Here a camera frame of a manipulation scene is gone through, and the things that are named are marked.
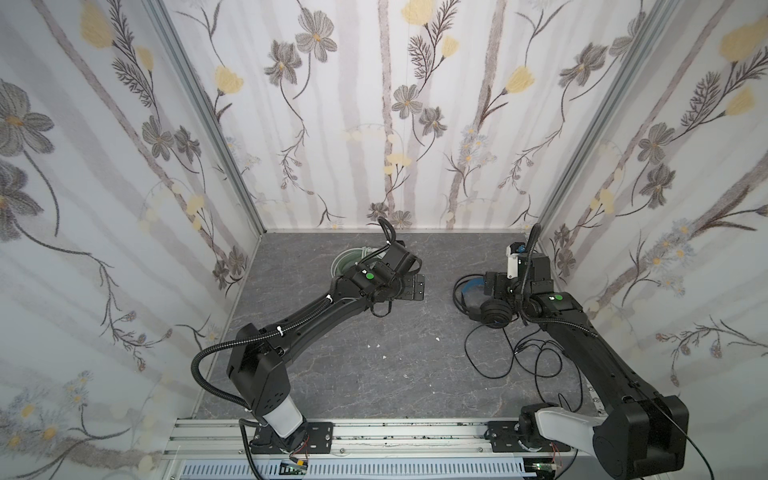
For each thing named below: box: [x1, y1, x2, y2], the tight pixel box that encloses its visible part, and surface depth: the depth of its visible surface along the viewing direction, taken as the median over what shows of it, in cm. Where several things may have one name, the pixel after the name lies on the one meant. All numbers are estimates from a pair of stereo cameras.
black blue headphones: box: [453, 274, 513, 329], surface depth 97 cm
